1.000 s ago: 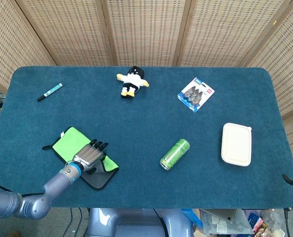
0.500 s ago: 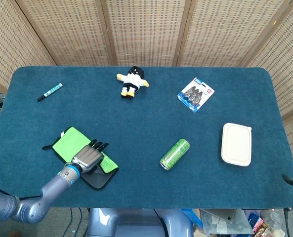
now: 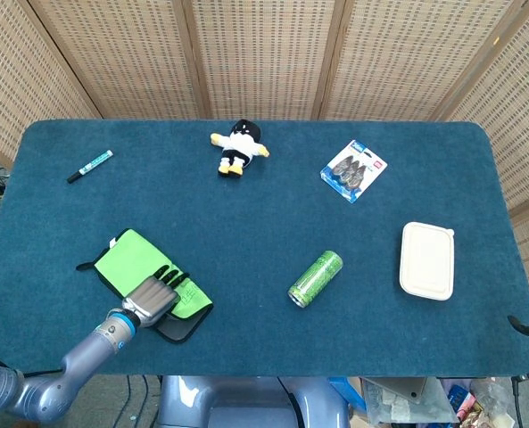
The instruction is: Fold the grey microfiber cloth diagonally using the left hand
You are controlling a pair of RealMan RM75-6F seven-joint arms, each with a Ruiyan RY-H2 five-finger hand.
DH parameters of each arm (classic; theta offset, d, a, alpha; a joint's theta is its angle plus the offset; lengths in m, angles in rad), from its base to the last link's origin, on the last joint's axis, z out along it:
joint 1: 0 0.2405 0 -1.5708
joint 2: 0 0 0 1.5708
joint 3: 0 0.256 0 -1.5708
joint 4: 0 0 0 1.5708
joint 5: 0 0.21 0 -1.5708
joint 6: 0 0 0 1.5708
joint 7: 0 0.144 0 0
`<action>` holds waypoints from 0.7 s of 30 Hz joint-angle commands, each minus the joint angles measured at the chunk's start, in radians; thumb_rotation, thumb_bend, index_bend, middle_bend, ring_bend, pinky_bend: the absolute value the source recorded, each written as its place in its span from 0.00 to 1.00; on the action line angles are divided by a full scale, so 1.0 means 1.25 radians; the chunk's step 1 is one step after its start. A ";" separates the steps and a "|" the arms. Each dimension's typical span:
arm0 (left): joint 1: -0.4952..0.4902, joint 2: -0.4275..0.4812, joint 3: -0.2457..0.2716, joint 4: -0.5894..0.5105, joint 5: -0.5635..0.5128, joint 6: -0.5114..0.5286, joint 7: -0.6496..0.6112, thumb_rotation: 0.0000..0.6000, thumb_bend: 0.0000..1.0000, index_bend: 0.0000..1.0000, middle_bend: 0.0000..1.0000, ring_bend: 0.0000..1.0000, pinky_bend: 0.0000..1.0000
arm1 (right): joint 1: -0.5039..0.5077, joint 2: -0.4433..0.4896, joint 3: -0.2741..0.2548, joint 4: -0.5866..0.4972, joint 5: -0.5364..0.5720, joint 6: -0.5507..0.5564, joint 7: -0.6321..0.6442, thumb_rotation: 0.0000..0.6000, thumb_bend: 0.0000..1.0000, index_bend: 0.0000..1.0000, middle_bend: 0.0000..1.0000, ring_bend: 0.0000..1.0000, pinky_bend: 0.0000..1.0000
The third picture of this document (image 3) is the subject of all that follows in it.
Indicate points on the grey robot torso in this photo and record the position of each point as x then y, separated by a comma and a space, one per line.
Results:
228, 401

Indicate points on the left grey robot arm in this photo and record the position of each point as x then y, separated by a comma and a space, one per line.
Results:
81, 356

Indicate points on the black white yellow plush toy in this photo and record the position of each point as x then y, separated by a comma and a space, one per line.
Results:
242, 147

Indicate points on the woven wooden folding screen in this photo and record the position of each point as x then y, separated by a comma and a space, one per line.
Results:
264, 58

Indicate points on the beige lidded food container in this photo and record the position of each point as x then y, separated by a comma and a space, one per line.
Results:
427, 260

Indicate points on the white marker pen black cap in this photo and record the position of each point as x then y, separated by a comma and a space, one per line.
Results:
90, 166

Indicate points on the blue carpet table cover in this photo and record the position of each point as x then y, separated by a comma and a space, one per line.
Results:
268, 223

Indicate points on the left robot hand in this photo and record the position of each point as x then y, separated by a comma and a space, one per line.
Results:
152, 298

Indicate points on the green energy drink can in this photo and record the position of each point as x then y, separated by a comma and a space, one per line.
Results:
315, 278

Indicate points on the small blue box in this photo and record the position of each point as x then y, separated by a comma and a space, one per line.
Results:
459, 398

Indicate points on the grey microfibre cloth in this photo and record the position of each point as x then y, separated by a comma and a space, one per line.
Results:
130, 263

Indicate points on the blister pack of metal hooks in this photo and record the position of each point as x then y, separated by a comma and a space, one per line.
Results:
353, 171

